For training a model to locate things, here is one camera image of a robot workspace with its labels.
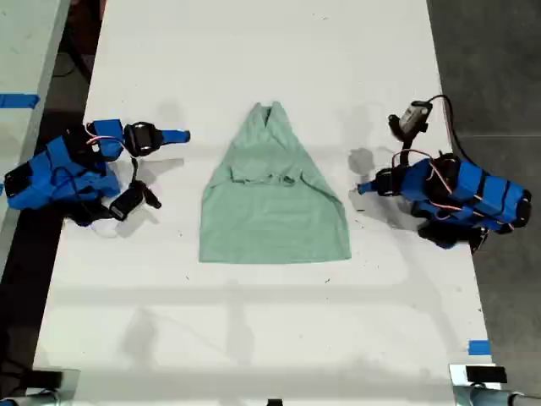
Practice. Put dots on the fixed blue-tipped gripper finger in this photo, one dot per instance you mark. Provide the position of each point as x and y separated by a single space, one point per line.
386 175
173 133

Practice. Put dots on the moving blue-tipped gripper finger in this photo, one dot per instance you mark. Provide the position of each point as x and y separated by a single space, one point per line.
389 190
145 146

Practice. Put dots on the pale green T-shirt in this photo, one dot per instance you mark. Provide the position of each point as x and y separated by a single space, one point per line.
274 220

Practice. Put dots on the blue and black robot arm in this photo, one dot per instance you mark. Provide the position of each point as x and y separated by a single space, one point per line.
490 190
38 177

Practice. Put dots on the long blue tape strip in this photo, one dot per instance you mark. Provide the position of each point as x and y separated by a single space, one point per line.
19 100

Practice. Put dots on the short blue tape strip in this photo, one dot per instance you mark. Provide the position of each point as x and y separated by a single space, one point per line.
479 347

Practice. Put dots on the metal clamp plate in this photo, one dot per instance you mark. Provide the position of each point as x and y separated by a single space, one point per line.
456 374
71 380

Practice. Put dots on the small black box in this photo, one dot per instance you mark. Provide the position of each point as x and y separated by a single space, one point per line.
485 374
46 379

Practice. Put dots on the metal pipe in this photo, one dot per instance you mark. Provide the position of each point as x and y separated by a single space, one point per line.
486 396

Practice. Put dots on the short black camera stalk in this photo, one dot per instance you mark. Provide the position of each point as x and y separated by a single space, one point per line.
406 152
134 171

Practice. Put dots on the black camera box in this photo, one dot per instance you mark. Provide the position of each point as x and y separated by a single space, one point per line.
412 118
127 203

